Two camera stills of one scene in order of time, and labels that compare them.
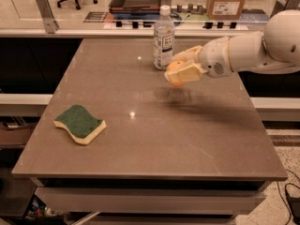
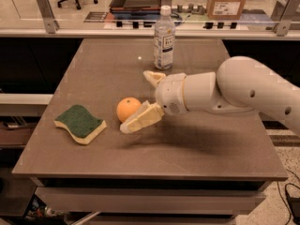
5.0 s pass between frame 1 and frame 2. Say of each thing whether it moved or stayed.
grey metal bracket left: stayed
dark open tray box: stayed
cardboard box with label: stayed
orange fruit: moved
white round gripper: moved
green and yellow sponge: stayed
